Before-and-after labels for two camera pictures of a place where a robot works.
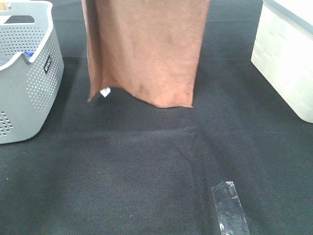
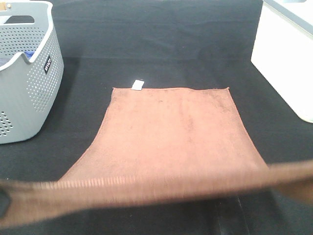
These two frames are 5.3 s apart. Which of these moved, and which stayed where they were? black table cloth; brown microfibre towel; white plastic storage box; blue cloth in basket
Moved: brown microfibre towel
Stayed: white plastic storage box; blue cloth in basket; black table cloth
